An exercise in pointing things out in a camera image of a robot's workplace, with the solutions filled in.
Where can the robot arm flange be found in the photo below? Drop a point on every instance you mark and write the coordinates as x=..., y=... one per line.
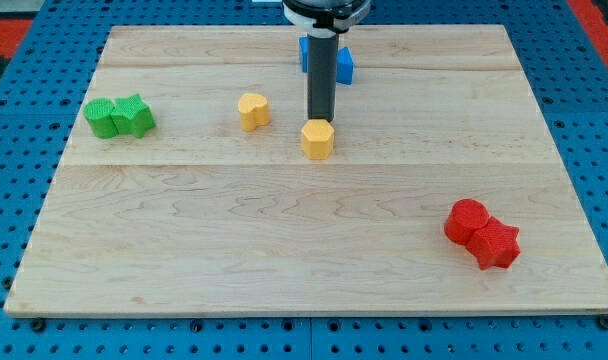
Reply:
x=326, y=18

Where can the wooden board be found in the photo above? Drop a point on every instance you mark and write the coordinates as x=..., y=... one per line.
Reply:
x=201, y=219

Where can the yellow hexagon block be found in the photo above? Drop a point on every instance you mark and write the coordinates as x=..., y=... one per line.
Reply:
x=317, y=139

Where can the yellow heart block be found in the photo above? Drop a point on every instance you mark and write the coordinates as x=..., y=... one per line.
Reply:
x=254, y=111

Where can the blue block right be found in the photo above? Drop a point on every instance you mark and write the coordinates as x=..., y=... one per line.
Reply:
x=345, y=66

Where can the blue block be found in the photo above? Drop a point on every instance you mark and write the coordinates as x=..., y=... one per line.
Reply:
x=303, y=53
x=345, y=66

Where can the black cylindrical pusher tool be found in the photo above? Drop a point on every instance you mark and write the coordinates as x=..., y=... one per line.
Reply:
x=321, y=77

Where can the blue block left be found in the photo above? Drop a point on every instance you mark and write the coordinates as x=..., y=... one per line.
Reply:
x=303, y=53

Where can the red cylinder block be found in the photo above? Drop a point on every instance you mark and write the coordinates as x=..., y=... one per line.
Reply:
x=466, y=216

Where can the green star block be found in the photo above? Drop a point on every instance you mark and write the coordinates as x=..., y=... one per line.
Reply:
x=132, y=116

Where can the red star block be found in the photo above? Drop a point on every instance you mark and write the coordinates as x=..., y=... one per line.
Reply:
x=495, y=245

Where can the green cylinder block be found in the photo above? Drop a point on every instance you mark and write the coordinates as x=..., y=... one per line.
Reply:
x=97, y=113

